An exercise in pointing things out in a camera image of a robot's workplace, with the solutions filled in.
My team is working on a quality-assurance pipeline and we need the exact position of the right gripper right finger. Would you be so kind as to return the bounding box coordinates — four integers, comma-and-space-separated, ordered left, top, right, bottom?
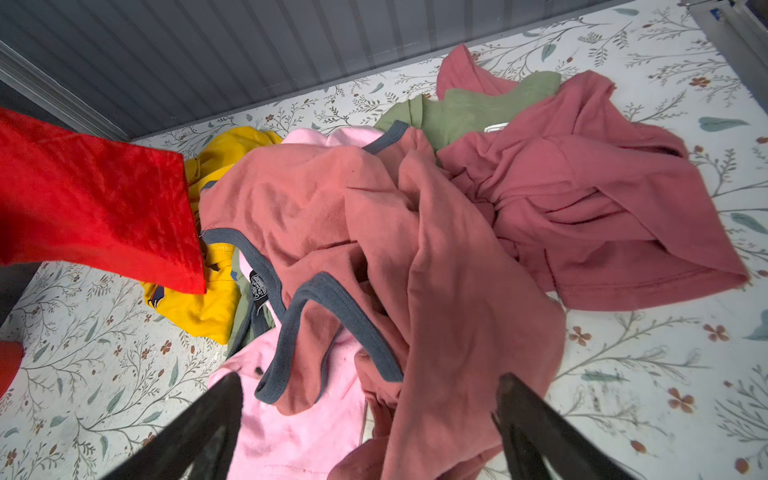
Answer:
493, 373, 631, 480

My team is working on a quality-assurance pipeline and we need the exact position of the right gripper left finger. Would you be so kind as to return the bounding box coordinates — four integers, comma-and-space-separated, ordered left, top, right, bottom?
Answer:
106, 373, 243, 479

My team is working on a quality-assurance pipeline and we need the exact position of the red cloth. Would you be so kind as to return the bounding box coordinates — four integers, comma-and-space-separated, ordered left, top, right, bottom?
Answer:
0, 106, 208, 397

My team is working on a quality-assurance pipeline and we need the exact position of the light pink shirt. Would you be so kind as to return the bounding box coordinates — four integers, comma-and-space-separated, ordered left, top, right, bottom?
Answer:
201, 133, 390, 479

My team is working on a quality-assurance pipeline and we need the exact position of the yellow t-shirt with print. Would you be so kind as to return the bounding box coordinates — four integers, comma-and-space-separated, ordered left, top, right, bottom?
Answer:
140, 125, 284, 346

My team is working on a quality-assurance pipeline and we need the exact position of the maroon shirt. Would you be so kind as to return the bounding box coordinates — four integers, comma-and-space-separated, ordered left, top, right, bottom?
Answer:
437, 70, 749, 311

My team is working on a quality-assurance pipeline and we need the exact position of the dusty rose shirt grey trim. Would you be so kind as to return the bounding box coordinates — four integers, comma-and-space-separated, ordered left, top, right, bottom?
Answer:
197, 119, 568, 480

